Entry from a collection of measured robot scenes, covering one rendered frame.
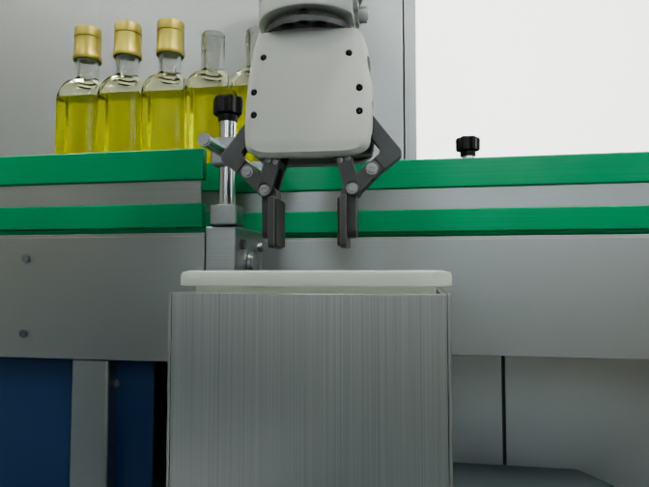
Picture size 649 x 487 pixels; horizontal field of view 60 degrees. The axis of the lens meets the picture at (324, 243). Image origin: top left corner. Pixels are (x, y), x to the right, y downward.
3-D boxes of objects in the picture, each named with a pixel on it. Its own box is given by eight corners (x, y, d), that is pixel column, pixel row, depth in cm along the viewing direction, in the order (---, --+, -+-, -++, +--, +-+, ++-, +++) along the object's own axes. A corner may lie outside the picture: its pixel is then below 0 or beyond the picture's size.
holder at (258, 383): (440, 436, 58) (438, 284, 59) (454, 578, 31) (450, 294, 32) (279, 427, 61) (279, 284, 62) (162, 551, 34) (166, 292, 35)
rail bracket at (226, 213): (272, 234, 64) (272, 125, 65) (219, 219, 48) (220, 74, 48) (246, 234, 65) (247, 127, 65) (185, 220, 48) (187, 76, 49)
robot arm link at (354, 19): (370, 18, 49) (371, 52, 49) (272, 25, 51) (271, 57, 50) (363, -33, 41) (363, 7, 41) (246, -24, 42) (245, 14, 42)
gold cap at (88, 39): (71, 64, 75) (72, 32, 75) (100, 69, 76) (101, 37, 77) (73, 54, 72) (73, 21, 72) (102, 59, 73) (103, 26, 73)
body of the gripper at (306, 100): (376, 40, 49) (376, 168, 48) (261, 46, 50) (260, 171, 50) (370, -3, 41) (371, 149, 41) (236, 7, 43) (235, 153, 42)
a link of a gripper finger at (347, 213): (380, 166, 46) (380, 248, 46) (341, 167, 46) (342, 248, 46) (379, 158, 43) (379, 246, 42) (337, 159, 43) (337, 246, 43)
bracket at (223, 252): (268, 296, 62) (268, 232, 62) (240, 300, 53) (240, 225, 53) (237, 296, 62) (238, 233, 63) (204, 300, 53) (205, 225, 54)
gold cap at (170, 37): (188, 60, 74) (189, 27, 74) (177, 49, 70) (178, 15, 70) (163, 62, 74) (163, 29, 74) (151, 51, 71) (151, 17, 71)
